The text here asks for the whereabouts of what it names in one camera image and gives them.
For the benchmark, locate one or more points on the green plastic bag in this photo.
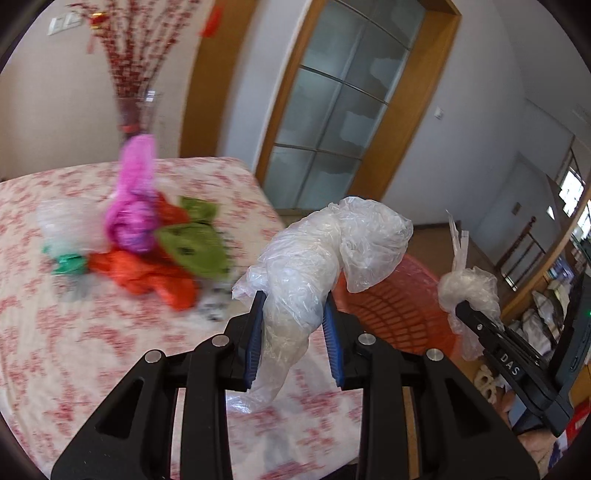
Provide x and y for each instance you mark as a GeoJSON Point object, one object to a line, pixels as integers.
{"type": "Point", "coordinates": [69, 263]}

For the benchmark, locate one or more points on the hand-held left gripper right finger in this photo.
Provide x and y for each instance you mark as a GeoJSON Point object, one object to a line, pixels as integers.
{"type": "Point", "coordinates": [331, 344]}

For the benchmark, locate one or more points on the white fuzzy slipper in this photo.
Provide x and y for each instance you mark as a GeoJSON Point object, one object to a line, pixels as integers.
{"type": "Point", "coordinates": [485, 374]}
{"type": "Point", "coordinates": [491, 392]}

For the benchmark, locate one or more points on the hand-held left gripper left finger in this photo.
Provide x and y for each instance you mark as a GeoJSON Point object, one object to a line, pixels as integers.
{"type": "Point", "coordinates": [256, 339]}

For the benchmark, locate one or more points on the frosted glass door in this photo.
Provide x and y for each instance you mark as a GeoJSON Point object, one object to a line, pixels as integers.
{"type": "Point", "coordinates": [341, 106]}

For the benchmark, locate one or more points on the wooden door frame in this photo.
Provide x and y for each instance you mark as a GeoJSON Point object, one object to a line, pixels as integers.
{"type": "Point", "coordinates": [415, 115]}

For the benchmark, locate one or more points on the white light switch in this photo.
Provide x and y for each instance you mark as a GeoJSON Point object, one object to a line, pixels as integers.
{"type": "Point", "coordinates": [439, 113]}

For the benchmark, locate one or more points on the red hanging wall ornament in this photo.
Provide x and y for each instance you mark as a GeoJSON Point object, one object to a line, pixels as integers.
{"type": "Point", "coordinates": [211, 22]}

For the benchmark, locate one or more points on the black white printed wrapper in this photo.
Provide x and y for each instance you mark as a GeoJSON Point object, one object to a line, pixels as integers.
{"type": "Point", "coordinates": [213, 308]}

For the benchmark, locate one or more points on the white room door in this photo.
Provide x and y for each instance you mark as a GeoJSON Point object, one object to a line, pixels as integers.
{"type": "Point", "coordinates": [521, 217]}

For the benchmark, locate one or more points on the green foil wrapper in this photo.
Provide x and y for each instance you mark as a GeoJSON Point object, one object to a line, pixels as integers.
{"type": "Point", "coordinates": [194, 249]}

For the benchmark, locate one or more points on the red plastic basket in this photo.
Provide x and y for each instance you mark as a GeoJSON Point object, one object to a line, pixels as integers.
{"type": "Point", "coordinates": [397, 314]}

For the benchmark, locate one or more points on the small knotted clear plastic bag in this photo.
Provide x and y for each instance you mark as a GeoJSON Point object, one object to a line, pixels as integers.
{"type": "Point", "coordinates": [466, 286]}

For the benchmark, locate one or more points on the glass vase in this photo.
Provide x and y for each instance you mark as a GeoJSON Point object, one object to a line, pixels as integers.
{"type": "Point", "coordinates": [134, 113]}

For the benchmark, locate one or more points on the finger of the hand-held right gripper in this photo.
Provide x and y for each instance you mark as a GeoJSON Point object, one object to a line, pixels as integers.
{"type": "Point", "coordinates": [498, 355]}
{"type": "Point", "coordinates": [512, 337]}

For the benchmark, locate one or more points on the white wall switch plate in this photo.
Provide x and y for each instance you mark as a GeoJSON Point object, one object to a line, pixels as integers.
{"type": "Point", "coordinates": [64, 25]}

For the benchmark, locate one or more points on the red berry branches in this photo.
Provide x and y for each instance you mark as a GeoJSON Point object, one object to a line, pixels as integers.
{"type": "Point", "coordinates": [129, 60]}

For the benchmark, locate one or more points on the wooden stair railing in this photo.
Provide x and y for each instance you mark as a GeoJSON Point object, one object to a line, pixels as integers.
{"type": "Point", "coordinates": [521, 249]}

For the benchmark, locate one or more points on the pink plastic bag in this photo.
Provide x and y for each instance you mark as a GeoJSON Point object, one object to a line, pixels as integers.
{"type": "Point", "coordinates": [131, 217]}

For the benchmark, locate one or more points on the orange plastic bag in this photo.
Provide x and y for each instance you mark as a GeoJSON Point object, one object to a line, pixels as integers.
{"type": "Point", "coordinates": [138, 277]}

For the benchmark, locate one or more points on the person's right hand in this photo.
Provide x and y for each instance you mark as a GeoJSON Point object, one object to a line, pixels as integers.
{"type": "Point", "coordinates": [538, 443]}

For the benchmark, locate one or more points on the window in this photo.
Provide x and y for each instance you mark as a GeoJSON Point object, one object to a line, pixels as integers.
{"type": "Point", "coordinates": [571, 189]}

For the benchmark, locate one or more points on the large clear plastic bag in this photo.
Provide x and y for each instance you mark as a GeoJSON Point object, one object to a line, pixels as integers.
{"type": "Point", "coordinates": [295, 277]}

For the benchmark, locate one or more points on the small red lantern ornament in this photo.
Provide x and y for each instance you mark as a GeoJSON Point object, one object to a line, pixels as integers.
{"type": "Point", "coordinates": [98, 18]}

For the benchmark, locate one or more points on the floral tablecloth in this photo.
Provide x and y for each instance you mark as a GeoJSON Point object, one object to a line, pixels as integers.
{"type": "Point", "coordinates": [69, 332]}

